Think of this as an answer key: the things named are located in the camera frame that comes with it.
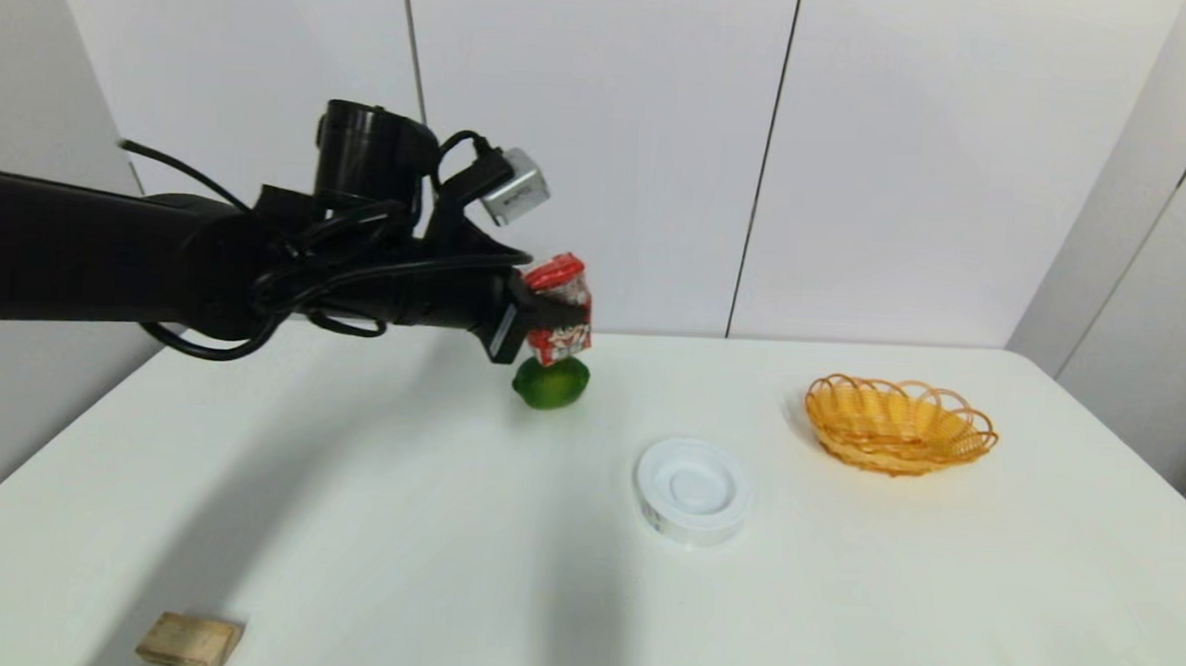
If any red milk carton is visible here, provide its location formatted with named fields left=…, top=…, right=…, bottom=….
left=519, top=251, right=597, bottom=369

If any green lime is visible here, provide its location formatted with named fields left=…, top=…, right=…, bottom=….
left=511, top=355, right=592, bottom=413

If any white round bowl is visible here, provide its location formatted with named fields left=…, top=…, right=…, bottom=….
left=631, top=434, right=757, bottom=549

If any orange woven basket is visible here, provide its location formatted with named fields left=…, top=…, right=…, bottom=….
left=800, top=372, right=1001, bottom=482

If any small wooden block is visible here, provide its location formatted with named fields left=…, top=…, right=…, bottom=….
left=136, top=608, right=248, bottom=666

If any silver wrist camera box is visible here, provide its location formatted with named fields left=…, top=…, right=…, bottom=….
left=478, top=146, right=553, bottom=230

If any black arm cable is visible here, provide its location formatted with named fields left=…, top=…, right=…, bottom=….
left=108, top=114, right=538, bottom=376

